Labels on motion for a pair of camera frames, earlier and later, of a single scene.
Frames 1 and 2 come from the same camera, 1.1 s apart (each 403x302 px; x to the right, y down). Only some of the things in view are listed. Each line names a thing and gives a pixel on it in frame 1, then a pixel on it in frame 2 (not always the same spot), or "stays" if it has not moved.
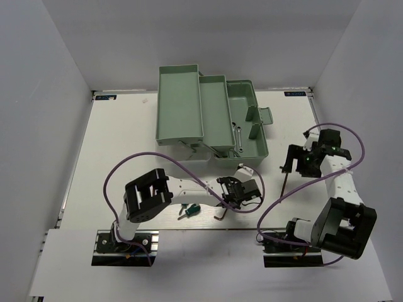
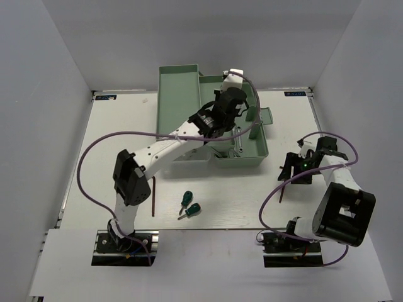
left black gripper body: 233,180 → 230,124
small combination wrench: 240,148 stays
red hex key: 284,182 stays
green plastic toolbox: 206,117 stays
